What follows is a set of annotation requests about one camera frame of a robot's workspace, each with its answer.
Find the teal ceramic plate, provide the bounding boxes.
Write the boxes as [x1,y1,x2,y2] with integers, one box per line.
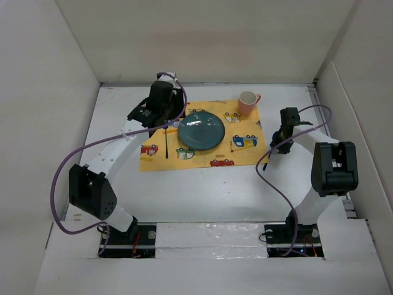
[178,111,225,151]

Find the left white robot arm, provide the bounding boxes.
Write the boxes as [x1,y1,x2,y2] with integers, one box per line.
[69,73,187,244]

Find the pink ceramic mug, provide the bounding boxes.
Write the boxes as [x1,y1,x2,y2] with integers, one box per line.
[238,91,262,117]

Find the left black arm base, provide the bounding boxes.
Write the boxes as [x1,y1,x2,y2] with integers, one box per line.
[97,223,157,259]

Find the blue metal spoon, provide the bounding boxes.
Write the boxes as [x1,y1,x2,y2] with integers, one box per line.
[262,131,281,172]

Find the yellow car-print cloth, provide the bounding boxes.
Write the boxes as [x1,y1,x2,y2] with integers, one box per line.
[139,100,268,172]

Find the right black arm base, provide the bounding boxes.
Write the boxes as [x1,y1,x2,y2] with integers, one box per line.
[259,215,324,258]

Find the blue metal fork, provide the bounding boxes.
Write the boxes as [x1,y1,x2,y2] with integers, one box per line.
[164,119,169,159]

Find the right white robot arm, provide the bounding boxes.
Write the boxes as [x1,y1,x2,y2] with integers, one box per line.
[270,108,359,242]

